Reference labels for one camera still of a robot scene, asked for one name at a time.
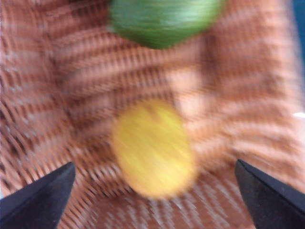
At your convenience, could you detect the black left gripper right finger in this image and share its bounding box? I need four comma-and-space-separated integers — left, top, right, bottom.
234, 159, 305, 229

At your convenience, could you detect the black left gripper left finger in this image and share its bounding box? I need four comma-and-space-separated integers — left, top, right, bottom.
0, 161, 76, 229

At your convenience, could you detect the brown wicker basket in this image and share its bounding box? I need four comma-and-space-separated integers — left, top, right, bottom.
0, 0, 305, 229

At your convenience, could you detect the green avocado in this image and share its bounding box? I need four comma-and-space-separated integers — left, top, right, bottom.
108, 0, 226, 50

